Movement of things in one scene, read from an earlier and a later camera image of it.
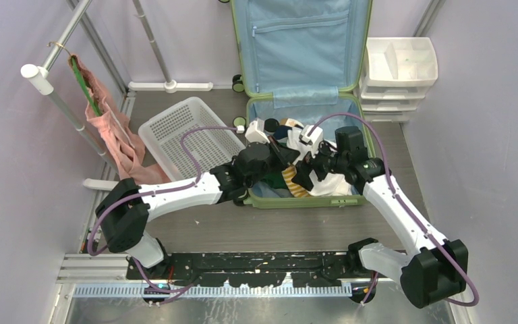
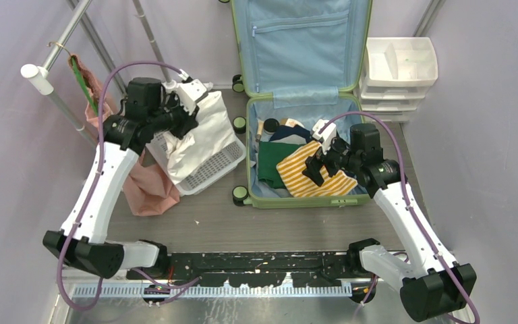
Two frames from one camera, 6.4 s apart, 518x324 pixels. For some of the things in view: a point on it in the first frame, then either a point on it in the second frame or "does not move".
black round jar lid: [270, 124] does not move
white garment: [332, 183] to [214, 131]
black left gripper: [284, 156] to [188, 122]
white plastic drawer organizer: [398, 73] does not move
